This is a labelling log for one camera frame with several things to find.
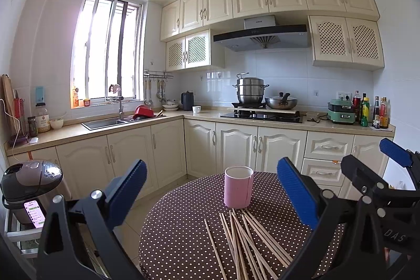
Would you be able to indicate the green electric cooker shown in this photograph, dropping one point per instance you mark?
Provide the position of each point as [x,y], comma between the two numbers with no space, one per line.
[341,111]

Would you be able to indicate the kitchen faucet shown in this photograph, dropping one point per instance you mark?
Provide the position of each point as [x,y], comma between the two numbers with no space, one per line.
[118,101]

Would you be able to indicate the steel stacked steamer pot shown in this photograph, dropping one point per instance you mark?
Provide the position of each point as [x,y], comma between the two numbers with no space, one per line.
[249,90]

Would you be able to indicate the utensil rail with ladles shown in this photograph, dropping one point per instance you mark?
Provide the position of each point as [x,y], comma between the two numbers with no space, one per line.
[154,86]

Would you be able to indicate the window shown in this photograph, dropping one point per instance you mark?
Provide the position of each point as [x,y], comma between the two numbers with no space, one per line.
[105,62]

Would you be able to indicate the red dish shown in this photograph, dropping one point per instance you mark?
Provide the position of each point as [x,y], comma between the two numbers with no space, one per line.
[142,112]

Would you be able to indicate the small dark jar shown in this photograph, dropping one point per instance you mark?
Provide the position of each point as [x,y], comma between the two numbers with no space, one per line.
[32,127]

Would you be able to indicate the steel wok with lid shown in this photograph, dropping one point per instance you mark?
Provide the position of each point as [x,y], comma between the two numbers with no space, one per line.
[282,101]

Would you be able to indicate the black electric kettle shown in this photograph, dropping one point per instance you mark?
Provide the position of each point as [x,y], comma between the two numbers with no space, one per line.
[187,100]

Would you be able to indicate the wooden cutting board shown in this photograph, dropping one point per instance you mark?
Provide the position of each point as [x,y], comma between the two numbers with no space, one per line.
[9,100]

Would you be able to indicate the black gas stove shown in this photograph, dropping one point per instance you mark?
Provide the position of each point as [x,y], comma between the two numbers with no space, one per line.
[263,112]

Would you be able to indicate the large glass jar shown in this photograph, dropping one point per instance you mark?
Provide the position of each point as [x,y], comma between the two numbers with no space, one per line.
[42,118]

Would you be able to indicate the pink cylindrical cup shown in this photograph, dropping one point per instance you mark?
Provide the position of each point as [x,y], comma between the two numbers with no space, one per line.
[238,186]

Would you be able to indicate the rice cooker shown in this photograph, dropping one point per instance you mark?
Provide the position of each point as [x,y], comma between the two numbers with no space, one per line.
[32,180]

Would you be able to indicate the white mug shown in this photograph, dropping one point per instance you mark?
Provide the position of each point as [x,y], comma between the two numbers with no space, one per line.
[196,109]

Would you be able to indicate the green bottle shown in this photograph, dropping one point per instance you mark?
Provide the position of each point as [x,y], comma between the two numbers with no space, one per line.
[364,112]

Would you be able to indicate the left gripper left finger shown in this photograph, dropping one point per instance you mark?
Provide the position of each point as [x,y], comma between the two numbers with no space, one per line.
[62,253]

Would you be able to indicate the brown polka dot tablecloth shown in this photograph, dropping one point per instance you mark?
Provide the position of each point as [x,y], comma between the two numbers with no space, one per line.
[174,243]

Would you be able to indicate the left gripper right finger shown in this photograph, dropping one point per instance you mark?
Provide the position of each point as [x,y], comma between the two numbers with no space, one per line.
[360,254]

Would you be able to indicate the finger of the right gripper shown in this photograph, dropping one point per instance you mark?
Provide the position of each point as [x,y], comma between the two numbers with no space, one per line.
[405,158]
[364,181]

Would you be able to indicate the smartphone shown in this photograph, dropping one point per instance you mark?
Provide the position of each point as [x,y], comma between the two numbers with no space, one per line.
[35,213]

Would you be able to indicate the range hood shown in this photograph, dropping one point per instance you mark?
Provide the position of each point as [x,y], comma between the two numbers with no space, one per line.
[261,33]

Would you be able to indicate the stacked white bowls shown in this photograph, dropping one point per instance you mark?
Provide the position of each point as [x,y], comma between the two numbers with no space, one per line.
[170,105]

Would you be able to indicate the steel sink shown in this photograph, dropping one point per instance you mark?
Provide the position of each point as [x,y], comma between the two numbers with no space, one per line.
[104,123]

